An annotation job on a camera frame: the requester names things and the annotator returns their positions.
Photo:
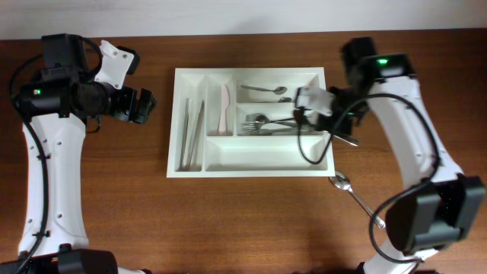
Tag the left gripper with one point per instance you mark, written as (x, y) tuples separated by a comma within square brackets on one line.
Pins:
[(126, 109)]

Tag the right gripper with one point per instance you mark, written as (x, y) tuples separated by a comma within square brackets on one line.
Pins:
[(344, 126)]

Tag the large steel spoon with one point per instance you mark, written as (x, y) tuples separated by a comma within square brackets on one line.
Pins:
[(347, 138), (342, 182)]

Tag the small steel teaspoon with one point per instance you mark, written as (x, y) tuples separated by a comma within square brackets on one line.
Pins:
[(279, 90), (285, 100)]

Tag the long steel tongs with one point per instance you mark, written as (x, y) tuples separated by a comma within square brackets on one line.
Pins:
[(193, 111)]

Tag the thin small steel fork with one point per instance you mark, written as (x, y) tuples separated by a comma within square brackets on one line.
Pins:
[(261, 118)]

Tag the pink plastic knife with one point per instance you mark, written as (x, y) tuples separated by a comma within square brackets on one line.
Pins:
[(225, 103)]

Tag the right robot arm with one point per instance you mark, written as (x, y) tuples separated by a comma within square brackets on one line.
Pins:
[(439, 203)]

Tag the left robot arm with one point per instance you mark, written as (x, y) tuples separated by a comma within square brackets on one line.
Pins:
[(80, 80)]

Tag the white plastic cutlery tray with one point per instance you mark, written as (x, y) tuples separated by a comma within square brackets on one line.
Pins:
[(238, 154)]

